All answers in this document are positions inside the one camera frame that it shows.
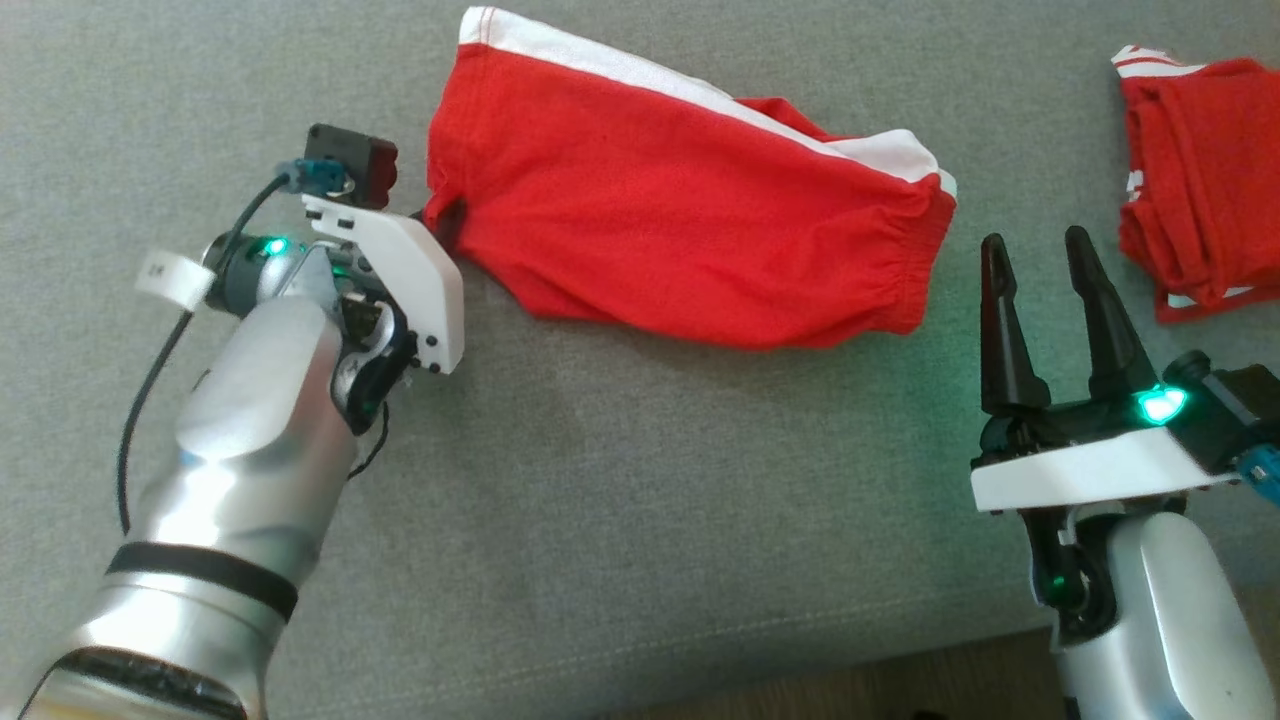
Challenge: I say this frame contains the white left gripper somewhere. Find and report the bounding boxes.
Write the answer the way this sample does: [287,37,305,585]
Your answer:
[303,197,466,376]

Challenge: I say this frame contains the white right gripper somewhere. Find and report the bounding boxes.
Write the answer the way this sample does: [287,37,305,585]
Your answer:
[970,225,1241,514]

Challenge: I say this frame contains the red jersey with white trim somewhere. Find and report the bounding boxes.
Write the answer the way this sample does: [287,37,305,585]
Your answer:
[1110,44,1280,326]

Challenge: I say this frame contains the red shorts with number print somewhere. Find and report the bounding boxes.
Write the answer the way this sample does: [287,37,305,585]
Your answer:
[420,5,959,351]

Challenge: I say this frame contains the black cable with teal plug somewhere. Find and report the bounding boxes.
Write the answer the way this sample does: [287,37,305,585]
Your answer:
[117,158,353,536]

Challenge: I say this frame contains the white cable label tag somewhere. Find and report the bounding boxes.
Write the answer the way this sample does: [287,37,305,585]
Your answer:
[135,250,216,311]

